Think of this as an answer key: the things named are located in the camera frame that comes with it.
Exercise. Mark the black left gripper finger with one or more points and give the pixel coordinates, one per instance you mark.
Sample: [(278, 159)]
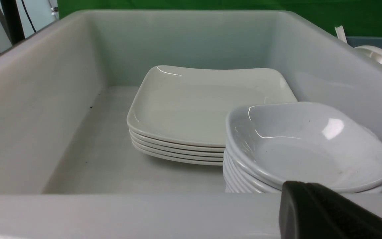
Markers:
[(313, 211)]

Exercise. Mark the stack of white bowls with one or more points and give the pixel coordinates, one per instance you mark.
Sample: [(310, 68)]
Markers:
[(267, 145)]

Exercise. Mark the stack of white square plates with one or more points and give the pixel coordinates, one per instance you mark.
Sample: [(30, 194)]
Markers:
[(179, 113)]

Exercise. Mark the green backdrop cloth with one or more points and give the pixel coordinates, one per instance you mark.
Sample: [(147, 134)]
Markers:
[(358, 17)]

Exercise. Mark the large white plastic tub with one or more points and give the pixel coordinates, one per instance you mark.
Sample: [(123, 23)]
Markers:
[(68, 169)]

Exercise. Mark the upright white spoon handle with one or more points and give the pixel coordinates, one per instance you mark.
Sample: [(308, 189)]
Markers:
[(341, 33)]

